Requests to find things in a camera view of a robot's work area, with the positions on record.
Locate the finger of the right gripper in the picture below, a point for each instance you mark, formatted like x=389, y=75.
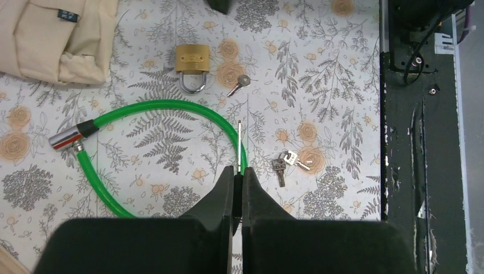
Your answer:
x=221, y=6

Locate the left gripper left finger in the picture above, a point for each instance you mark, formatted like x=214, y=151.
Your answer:
x=198, y=241

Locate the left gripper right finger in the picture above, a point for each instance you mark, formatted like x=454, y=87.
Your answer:
x=276, y=242

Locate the brass padlock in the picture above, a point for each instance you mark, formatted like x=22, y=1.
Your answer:
x=192, y=59

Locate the green cable lock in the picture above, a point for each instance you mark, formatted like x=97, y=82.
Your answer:
x=72, y=137

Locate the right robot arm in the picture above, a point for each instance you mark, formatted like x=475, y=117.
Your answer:
x=411, y=24

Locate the single silver padlock key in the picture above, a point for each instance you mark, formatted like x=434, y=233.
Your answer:
x=242, y=81

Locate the folded beige garment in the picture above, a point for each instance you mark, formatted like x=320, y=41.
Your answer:
x=58, y=42

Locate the silver cable lock keys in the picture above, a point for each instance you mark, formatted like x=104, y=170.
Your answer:
x=286, y=158

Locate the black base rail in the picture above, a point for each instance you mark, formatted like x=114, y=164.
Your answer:
x=423, y=190

